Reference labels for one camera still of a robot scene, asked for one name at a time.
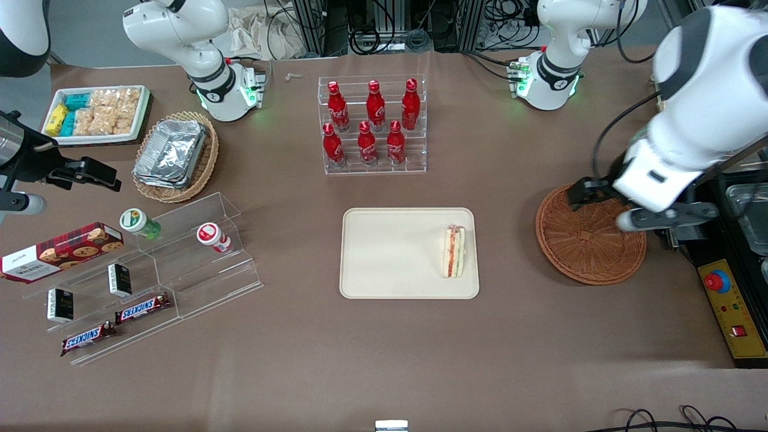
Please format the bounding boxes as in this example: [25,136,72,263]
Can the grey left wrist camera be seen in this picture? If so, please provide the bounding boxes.
[616,202,719,233]

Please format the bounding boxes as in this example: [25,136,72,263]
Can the green capped drink bottle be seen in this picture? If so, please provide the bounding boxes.
[119,208,163,241]

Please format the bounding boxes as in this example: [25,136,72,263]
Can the snickers chocolate bar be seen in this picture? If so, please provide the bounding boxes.
[114,292,172,325]
[60,320,118,358]

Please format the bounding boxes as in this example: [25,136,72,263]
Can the red emergency stop button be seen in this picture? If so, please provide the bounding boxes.
[704,270,731,295]

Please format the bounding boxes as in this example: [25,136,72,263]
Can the white snack tray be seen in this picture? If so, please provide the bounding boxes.
[41,85,151,146]

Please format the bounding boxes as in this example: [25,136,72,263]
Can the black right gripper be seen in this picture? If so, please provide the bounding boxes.
[9,141,121,193]

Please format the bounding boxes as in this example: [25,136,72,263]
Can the small black white box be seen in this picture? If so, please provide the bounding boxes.
[107,263,133,298]
[47,288,74,324]

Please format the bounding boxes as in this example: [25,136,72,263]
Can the cream rectangular tray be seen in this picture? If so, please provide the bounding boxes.
[340,207,481,300]

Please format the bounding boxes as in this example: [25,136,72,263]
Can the clear acrylic step shelf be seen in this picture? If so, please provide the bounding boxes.
[21,191,265,367]

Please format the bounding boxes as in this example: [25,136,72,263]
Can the clear acrylic bottle rack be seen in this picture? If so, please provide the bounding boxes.
[317,74,427,175]

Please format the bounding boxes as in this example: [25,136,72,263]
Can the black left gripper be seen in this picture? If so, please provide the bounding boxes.
[567,174,718,212]

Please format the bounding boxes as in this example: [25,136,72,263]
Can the black floor cables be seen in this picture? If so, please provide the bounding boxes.
[600,405,768,432]

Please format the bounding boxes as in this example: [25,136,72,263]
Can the red cola bottle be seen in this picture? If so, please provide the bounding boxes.
[327,81,350,133]
[322,122,346,168]
[401,78,420,131]
[366,79,386,131]
[386,120,406,166]
[358,121,378,167]

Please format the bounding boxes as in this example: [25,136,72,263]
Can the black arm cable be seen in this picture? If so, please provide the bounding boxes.
[591,90,662,181]

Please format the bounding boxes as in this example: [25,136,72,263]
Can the black yellow control box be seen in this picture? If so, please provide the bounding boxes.
[660,171,768,368]

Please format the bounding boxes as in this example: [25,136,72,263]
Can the grey metal bracket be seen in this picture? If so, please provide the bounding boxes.
[662,225,692,250]

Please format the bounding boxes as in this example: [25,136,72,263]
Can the aluminium frame rack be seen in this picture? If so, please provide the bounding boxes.
[293,0,481,56]

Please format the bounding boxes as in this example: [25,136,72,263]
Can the clear plastic container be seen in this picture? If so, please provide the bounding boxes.
[725,183,768,257]

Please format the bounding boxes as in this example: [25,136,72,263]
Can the red capped drink bottle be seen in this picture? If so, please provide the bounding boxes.
[196,222,232,254]

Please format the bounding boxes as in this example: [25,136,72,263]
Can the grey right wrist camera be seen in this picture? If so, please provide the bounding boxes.
[0,191,47,217]

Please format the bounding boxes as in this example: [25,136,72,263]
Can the stacked aluminium foil trays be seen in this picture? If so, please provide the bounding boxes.
[133,119,208,190]

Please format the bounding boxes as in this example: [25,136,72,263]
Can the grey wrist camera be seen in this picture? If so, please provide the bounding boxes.
[0,191,47,217]
[616,202,719,233]

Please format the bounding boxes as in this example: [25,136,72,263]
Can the brown round wicker basket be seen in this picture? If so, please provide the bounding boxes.
[535,183,647,286]

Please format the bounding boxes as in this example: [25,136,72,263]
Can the beige cloth bag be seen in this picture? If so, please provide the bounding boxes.
[227,6,308,61]

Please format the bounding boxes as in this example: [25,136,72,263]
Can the triangle sandwich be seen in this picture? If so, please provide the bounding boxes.
[442,225,467,279]

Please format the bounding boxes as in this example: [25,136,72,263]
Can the light oval wicker basket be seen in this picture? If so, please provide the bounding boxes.
[132,110,220,204]

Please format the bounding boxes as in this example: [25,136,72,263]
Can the red tartan cookie box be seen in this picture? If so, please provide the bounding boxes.
[0,222,125,284]

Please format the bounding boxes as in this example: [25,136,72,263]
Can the yellow snack packet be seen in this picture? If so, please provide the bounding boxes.
[46,104,68,136]

